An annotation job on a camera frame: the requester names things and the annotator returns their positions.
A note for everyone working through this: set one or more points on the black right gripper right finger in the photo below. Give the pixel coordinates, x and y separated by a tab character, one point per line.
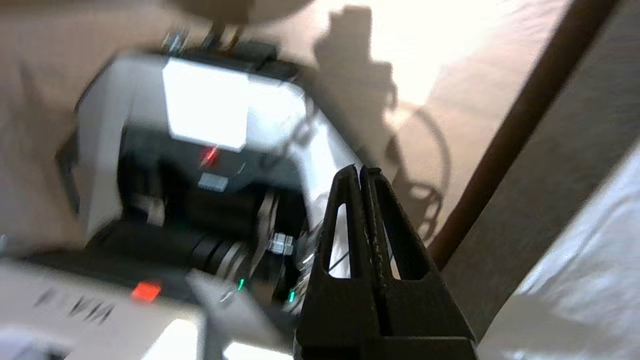
425	320

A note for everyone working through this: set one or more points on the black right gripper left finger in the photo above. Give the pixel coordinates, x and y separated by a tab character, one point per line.
340	310

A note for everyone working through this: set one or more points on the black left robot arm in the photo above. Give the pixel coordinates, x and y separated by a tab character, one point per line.
165	247

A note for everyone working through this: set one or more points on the white bed sheet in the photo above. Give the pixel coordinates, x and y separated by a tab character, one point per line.
590	300

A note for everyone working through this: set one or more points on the grey fabric bed base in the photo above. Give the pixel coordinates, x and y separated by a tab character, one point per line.
550	175

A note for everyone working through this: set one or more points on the dark brown bed plinth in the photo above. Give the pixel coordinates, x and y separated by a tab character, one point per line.
510	135

